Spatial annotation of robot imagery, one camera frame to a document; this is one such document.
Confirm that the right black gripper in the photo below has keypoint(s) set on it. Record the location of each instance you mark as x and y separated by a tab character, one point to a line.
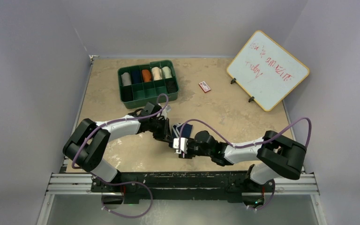
189	156

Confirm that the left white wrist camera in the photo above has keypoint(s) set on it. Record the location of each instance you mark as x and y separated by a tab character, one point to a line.
165	110

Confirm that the pale green rolled underwear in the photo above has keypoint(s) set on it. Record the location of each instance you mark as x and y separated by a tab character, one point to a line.
166	72

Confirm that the beige rolled underwear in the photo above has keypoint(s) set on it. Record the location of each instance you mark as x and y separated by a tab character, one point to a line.
156	73

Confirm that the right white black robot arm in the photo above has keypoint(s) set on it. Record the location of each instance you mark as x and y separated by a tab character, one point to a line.
279	155

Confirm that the grey rolled underwear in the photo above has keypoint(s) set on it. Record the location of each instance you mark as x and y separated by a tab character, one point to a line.
126	79

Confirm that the black striped underwear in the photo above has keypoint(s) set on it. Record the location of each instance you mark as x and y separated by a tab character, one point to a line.
171	86

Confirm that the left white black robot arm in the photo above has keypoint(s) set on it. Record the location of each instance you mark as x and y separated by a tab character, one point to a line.
87	144

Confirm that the green divided storage tray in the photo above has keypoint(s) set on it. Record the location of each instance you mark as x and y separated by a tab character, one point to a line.
137	95

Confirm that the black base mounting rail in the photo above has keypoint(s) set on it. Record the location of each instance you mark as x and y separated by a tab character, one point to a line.
230	186

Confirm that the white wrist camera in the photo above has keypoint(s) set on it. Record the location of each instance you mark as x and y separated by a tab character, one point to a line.
165	110
180	145

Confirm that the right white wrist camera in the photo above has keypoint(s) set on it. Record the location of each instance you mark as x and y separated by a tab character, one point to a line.
180	145

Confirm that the whiteboard with red writing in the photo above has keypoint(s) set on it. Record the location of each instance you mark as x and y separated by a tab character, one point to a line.
266	71

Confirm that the orange rolled underwear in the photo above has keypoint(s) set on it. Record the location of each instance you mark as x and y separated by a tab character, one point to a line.
146	75

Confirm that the aluminium frame rail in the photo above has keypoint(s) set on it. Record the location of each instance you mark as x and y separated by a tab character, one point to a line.
80	184

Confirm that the small red white box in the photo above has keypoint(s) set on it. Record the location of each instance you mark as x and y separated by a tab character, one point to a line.
204	86

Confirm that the navy rolled underwear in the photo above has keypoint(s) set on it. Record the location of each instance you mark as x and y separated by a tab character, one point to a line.
136	76

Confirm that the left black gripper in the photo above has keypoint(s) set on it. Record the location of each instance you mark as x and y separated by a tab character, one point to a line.
165	134

